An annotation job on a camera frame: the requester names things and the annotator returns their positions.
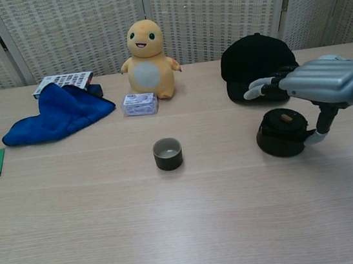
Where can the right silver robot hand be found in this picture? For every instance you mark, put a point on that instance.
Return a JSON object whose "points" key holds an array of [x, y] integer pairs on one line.
{"points": [[325, 78]]}

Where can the black teapot with lid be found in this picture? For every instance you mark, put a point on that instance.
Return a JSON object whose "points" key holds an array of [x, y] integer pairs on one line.
{"points": [[279, 146]]}

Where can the small dark ceramic cup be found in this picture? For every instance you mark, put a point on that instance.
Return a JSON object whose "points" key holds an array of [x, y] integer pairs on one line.
{"points": [[169, 160]]}

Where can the black baseball cap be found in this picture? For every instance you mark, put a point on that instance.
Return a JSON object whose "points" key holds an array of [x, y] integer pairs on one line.
{"points": [[251, 60]]}

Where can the yellow plush dinosaur toy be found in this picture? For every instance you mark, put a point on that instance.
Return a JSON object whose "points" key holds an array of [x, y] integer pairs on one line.
{"points": [[149, 73]]}

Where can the small clear plastic box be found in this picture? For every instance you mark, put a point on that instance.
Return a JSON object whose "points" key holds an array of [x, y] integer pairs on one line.
{"points": [[139, 105]]}

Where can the small dark blue box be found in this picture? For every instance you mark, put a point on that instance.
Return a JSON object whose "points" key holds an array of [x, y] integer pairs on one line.
{"points": [[97, 90]]}

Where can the woven folding screen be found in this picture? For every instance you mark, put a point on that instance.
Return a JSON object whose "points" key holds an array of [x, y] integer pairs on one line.
{"points": [[78, 31]]}

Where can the colour swatch card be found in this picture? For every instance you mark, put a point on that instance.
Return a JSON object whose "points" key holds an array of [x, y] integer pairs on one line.
{"points": [[68, 78]]}

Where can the blue microfibre cloth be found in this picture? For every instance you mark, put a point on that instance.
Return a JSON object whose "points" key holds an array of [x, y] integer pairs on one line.
{"points": [[60, 118]]}

